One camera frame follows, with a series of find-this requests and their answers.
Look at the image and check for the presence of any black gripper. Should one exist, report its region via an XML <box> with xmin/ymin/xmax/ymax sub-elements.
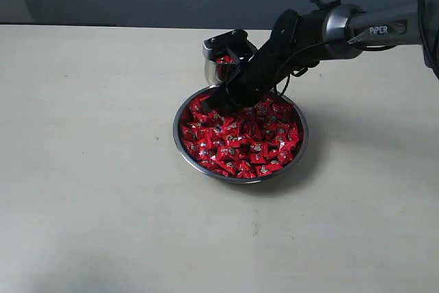
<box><xmin>200</xmin><ymin>40</ymin><xmax>294</xmax><ymax>117</ymax></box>

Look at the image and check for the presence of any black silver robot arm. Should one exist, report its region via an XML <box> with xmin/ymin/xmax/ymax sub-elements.
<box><xmin>201</xmin><ymin>0</ymin><xmax>438</xmax><ymax>113</ymax></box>

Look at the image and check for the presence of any small steel cup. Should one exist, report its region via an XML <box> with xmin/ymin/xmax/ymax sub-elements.
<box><xmin>203</xmin><ymin>47</ymin><xmax>237</xmax><ymax>85</ymax></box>

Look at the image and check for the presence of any stainless steel bowl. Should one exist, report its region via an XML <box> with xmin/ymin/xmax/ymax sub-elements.
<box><xmin>173</xmin><ymin>85</ymin><xmax>309</xmax><ymax>184</ymax></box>

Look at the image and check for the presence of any red wrapped candy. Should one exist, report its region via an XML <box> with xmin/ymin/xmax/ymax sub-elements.
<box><xmin>250</xmin><ymin>141</ymin><xmax>270</xmax><ymax>157</ymax></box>
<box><xmin>216</xmin><ymin>146</ymin><xmax>239</xmax><ymax>161</ymax></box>
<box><xmin>255</xmin><ymin>163</ymin><xmax>283</xmax><ymax>177</ymax></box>

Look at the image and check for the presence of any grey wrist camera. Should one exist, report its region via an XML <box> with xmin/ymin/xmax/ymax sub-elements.
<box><xmin>202</xmin><ymin>29</ymin><xmax>257</xmax><ymax>63</ymax></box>

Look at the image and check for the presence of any black cable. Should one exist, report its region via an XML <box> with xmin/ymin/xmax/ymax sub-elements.
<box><xmin>274</xmin><ymin>40</ymin><xmax>347</xmax><ymax>97</ymax></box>

